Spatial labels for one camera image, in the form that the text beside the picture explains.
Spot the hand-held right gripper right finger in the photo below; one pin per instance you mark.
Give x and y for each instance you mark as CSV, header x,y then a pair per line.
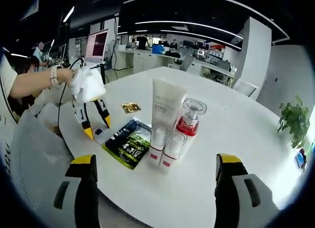
x,y
229,193

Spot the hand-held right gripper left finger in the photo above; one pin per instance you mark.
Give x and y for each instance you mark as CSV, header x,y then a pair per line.
x,y
83,188

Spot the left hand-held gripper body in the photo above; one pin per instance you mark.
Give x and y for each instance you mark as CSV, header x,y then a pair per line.
x,y
88,86

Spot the small white blue skincare sachet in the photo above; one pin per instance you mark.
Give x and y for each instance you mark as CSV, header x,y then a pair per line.
x,y
99,137

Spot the gold skincare sachet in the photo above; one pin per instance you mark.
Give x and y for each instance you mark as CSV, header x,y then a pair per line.
x,y
131,107

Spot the green black skincare sachet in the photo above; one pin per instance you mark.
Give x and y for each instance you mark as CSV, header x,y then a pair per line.
x,y
128,144

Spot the white skincare tube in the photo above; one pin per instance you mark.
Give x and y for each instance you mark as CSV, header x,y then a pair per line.
x,y
167,102

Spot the red collar skincare bottle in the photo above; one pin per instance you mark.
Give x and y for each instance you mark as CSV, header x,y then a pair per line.
x,y
188,125

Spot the blue storage box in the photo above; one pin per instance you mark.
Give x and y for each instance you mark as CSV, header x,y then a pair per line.
x,y
158,49

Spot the person's left hand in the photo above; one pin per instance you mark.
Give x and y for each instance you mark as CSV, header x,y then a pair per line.
x,y
65,75

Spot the black laptop stand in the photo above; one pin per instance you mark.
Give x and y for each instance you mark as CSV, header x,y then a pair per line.
x,y
103,74

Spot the white wristwatch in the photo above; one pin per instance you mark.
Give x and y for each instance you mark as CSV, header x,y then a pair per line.
x,y
54,76

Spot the white cloth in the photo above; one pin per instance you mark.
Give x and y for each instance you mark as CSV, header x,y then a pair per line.
x,y
49,107

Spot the white mesh office chair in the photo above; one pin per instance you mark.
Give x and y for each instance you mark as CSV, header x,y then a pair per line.
x,y
37,164

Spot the white office counter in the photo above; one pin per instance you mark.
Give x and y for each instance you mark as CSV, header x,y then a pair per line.
x,y
147,60

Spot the blue packet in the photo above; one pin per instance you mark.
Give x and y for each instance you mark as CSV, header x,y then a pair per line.
x,y
300,159

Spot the potted green plant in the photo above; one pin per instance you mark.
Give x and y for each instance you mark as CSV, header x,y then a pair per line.
x,y
292,119

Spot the white frame chair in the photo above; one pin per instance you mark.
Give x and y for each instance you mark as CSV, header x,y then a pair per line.
x,y
246,87

